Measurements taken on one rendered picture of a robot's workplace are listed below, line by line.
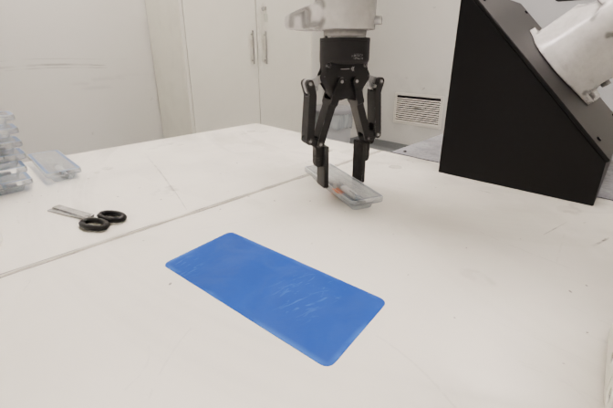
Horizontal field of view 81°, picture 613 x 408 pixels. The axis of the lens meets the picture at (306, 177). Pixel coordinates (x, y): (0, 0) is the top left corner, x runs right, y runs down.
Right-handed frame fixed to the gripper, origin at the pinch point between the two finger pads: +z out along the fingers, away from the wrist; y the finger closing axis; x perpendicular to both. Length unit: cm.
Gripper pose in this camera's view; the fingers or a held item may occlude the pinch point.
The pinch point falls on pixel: (341, 165)
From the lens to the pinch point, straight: 60.4
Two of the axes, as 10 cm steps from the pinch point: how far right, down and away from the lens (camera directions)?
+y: 9.3, -1.3, 3.5
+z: 0.1, 9.4, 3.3
